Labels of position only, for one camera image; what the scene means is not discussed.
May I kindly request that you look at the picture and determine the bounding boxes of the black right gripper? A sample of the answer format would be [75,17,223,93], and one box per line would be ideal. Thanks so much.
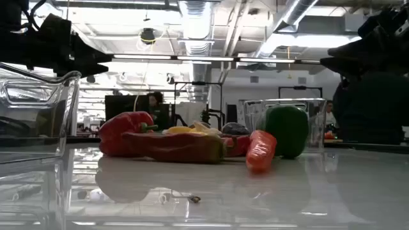
[320,6,409,77]

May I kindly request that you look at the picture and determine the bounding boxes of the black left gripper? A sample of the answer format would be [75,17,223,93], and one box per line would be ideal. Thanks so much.
[0,14,112,78]

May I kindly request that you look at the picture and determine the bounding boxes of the red bell pepper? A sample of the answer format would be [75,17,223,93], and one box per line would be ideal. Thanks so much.
[98,111,158,157]

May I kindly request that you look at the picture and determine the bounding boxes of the green bell pepper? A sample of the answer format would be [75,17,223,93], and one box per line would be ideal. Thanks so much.
[255,105,310,160]

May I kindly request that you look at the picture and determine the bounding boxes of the long dark red pepper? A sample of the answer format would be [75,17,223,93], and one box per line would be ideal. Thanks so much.
[121,131,228,164]

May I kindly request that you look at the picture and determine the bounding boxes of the orange carrot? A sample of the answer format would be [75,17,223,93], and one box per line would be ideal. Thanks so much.
[245,130,278,174]

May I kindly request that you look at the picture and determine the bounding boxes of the dark purple vegetable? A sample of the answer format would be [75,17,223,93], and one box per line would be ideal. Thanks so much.
[222,122,251,135]

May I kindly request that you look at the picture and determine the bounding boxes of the pale yellow onion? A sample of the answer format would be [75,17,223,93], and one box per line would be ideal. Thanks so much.
[191,121,223,137]

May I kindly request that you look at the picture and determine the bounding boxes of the black computer monitor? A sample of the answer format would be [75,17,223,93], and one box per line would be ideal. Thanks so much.
[104,95,150,122]

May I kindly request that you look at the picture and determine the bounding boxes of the large clear plastic bin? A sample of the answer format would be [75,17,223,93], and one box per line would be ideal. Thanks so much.
[0,62,82,164]

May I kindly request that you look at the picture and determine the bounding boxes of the small clear plastic bin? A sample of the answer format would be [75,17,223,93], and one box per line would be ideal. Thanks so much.
[242,98,327,153]

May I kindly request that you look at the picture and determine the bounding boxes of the person at desk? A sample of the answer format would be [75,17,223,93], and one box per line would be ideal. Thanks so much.
[146,91,172,131]

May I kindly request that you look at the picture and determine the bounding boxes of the wide black frame stand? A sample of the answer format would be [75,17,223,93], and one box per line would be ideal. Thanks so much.
[278,85,323,100]

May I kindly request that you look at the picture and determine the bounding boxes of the black ceiling dome camera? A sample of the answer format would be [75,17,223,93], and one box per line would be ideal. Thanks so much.
[140,27,157,45]

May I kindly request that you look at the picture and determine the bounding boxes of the slanted silver air duct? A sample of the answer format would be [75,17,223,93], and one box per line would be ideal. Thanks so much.
[255,0,320,58]

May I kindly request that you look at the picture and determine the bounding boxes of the tall black frame stand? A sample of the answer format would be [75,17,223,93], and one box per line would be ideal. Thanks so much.
[174,81,224,128]

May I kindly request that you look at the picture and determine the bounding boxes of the straight silver air duct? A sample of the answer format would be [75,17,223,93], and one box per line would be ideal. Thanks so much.
[177,0,215,103]

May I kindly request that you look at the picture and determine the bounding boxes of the long ceiling light rail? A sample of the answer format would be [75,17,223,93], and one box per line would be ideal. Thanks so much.
[108,53,322,65]

